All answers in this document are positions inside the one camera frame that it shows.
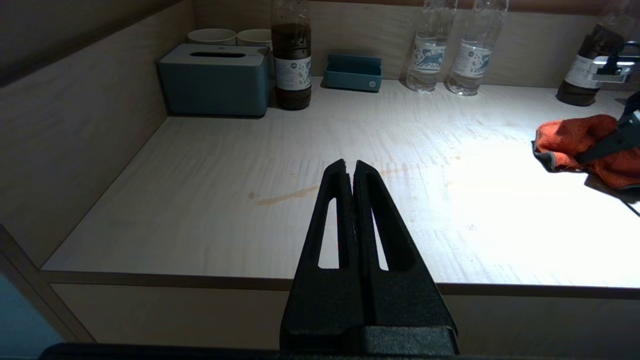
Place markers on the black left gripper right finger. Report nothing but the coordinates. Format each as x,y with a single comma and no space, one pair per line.
405,300

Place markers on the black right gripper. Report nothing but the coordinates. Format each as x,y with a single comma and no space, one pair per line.
634,102

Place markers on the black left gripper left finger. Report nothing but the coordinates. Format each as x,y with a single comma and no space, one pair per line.
320,305

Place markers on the orange microfibre cloth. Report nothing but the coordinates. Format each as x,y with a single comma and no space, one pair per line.
562,140

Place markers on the dark drink bottle white label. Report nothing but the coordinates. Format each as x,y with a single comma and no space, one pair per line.
575,75

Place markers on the clear water bottle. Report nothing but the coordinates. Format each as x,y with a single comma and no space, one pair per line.
427,55
472,60

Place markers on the small blue tray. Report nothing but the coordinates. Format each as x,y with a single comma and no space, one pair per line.
353,80

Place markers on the dark drink bottle patterned label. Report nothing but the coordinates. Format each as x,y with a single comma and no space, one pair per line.
291,70

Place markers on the white cup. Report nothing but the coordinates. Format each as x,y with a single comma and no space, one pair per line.
212,37
255,38

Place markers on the light wood desk surround panel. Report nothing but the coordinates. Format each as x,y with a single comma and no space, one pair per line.
75,150

